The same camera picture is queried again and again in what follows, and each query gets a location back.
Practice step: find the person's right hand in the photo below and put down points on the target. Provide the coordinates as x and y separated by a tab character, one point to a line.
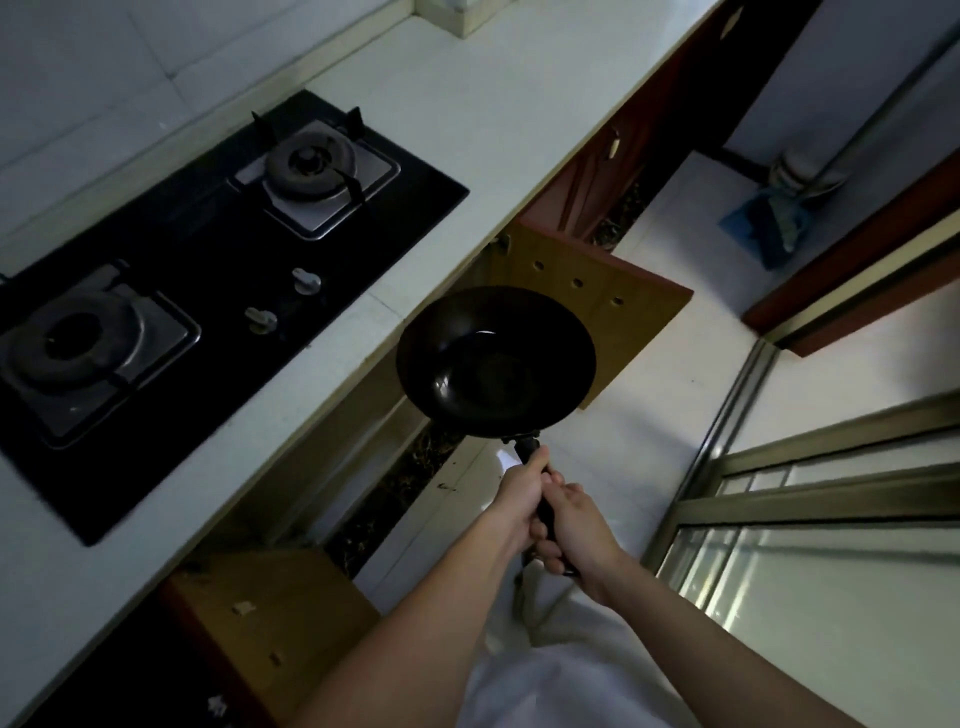
585	536

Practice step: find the person's left hand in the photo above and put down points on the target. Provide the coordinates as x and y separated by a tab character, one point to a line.
514	499

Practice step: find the person's right thumb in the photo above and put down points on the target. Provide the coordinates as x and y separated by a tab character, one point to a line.
566	495

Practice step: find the person's left thumb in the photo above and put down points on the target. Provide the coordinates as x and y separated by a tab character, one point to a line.
534	465

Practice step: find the person's right forearm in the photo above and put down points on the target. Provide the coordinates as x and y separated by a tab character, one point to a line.
697	645

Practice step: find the person's left forearm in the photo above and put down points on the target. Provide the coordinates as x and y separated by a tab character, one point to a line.
420	630

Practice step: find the open light wood cabinet door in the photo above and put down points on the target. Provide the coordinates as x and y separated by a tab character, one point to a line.
622	315
292	630

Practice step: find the person's white clothing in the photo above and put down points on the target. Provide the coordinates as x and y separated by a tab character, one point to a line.
600	675

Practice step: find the silver stove knob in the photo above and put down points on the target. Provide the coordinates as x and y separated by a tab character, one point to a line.
262	319
307	280

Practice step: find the blue dustpan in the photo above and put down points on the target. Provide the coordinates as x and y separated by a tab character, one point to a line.
761	225

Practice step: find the red-brown closed cabinet door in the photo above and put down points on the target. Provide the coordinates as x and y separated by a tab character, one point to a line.
637	127

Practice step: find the black glass gas cooktop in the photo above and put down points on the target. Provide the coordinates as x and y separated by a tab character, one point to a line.
217	285

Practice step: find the gas burner with steel tray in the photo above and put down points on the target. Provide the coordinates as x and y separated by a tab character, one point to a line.
71	349
311	169

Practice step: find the mop with grey pole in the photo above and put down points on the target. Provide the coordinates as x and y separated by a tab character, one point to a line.
862	135

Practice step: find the metal sliding door frame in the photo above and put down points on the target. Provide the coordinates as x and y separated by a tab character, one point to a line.
780	495

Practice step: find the brown wooden door frame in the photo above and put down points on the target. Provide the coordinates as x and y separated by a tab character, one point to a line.
862	255

